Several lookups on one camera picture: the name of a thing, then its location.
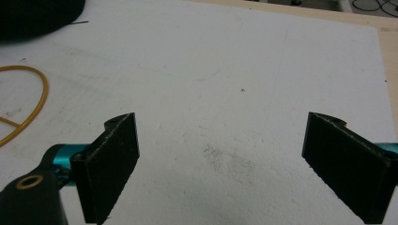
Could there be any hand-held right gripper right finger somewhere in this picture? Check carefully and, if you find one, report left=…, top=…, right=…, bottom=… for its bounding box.
left=301, top=112, right=398, bottom=225

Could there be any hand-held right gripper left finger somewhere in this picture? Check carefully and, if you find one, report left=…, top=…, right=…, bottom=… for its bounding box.
left=69, top=112, right=141, bottom=225

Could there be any yellow rubber band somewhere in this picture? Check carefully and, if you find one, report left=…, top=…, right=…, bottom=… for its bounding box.
left=0, top=65, right=50, bottom=148

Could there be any dark cloth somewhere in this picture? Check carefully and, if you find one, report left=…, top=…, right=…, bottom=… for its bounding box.
left=0, top=0, right=86, bottom=41

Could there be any black cable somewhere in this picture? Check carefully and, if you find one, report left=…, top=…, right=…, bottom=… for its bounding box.
left=351, top=0, right=398, bottom=19

